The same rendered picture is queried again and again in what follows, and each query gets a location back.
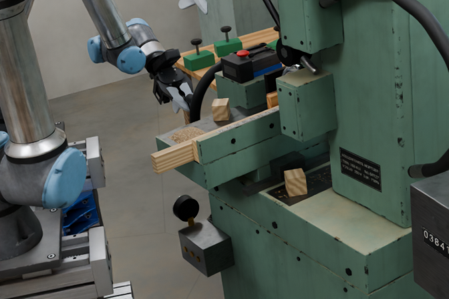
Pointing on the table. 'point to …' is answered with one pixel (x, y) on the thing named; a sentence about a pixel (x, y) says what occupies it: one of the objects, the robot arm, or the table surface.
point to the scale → (248, 120)
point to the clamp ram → (272, 79)
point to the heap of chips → (186, 134)
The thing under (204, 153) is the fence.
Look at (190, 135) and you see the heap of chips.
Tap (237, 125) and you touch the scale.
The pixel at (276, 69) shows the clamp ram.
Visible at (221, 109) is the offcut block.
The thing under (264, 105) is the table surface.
